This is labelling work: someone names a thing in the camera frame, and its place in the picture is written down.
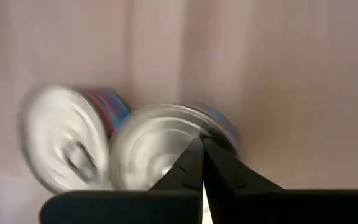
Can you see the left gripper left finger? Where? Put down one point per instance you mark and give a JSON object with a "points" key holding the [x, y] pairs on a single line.
{"points": [[120, 208]]}

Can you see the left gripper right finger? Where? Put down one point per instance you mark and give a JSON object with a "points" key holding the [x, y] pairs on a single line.
{"points": [[275, 208]]}

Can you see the pink blue salmon can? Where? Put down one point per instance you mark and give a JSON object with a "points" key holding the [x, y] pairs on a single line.
{"points": [[61, 133], [154, 146]]}

